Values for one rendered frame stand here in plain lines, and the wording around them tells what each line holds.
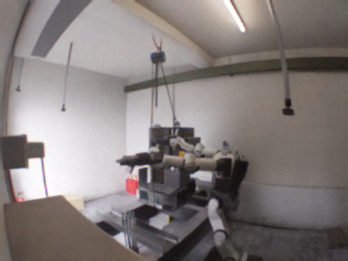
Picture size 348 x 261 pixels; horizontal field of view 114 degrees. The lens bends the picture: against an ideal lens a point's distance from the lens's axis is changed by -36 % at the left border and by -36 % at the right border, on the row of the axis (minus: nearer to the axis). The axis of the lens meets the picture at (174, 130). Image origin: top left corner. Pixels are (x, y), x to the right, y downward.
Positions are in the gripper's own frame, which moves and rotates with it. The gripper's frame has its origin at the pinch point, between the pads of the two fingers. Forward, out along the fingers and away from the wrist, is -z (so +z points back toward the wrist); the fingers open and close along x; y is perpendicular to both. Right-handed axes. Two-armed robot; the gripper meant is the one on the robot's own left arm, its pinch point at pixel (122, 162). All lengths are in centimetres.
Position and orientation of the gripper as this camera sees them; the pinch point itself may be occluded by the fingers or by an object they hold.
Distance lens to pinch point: 105.8
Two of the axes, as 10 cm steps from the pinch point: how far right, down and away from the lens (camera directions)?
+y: -0.6, 9.9, 1.1
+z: 7.1, -0.3, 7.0
